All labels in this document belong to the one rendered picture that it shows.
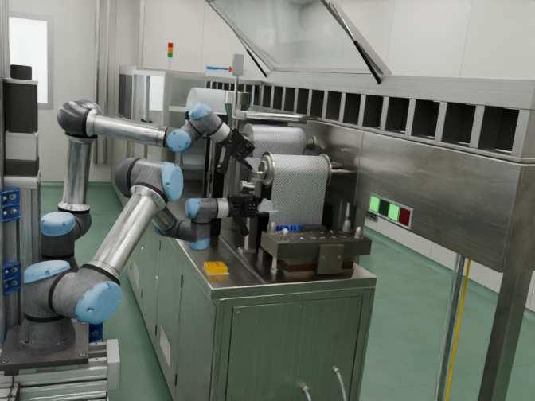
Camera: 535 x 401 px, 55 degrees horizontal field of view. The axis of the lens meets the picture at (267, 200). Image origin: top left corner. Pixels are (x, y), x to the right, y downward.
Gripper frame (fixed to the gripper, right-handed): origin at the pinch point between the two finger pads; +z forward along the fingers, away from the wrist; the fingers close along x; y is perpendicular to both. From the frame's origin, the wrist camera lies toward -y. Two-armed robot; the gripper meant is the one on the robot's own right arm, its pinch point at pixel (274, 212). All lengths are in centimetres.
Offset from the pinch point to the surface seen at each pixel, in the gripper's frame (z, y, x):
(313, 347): 10, -46, -26
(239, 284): -21.5, -19.0, -23.9
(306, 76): 30, 54, 46
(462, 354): 164, -109, 47
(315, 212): 18.2, -0.2, -0.2
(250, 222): -6.8, -6.0, 7.8
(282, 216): 3.3, -1.3, -0.2
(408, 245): 263, -102, 237
